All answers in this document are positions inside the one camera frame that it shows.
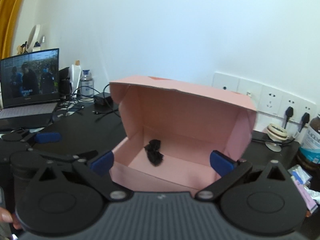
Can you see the black item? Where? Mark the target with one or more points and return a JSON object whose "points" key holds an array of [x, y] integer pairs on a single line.
{"points": [[152, 151]]}

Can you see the clear water bottle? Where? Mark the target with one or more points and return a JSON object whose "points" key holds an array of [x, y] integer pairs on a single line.
{"points": [[86, 85]]}

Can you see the pink tube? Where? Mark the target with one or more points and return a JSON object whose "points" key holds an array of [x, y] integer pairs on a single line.
{"points": [[310, 203]]}

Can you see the white lotion bottle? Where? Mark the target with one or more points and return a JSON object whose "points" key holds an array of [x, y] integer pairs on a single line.
{"points": [[75, 75]]}

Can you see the open laptop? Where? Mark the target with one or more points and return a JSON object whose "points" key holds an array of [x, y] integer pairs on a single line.
{"points": [[29, 89]]}

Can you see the person left hand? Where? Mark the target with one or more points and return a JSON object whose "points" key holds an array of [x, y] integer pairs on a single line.
{"points": [[11, 218]]}

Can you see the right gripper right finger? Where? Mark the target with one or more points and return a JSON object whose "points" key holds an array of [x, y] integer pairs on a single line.
{"points": [[230, 172]]}

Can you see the black plug right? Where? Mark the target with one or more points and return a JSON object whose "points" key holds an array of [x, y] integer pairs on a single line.
{"points": [[304, 120]]}

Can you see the black plug left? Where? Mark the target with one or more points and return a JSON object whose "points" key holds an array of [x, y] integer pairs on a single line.
{"points": [[288, 115]]}

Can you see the yellow curtain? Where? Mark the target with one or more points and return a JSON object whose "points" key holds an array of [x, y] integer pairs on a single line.
{"points": [[9, 14]]}

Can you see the black plug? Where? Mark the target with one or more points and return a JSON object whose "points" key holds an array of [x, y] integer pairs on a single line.
{"points": [[288, 115], [304, 120]]}

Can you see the round white mirror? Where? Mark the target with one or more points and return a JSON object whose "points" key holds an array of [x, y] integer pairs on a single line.
{"points": [[33, 37]]}

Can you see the white wall socket panel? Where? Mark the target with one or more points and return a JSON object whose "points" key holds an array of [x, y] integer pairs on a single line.
{"points": [[267, 100]]}

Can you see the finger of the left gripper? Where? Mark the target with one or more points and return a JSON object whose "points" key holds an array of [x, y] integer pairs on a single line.
{"points": [[42, 137], [67, 158]]}

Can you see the brown fish oil bottle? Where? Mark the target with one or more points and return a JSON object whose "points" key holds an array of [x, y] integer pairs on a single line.
{"points": [[309, 150]]}

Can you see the round cream suction holder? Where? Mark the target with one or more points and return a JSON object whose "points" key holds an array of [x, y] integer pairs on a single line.
{"points": [[278, 135]]}

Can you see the pink cardboard box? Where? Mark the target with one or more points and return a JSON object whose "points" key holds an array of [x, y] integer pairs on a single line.
{"points": [[190, 120]]}

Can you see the black power adapter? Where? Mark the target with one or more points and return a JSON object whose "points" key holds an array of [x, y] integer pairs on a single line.
{"points": [[103, 99]]}

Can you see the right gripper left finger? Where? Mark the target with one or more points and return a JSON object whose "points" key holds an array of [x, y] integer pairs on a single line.
{"points": [[96, 172]]}

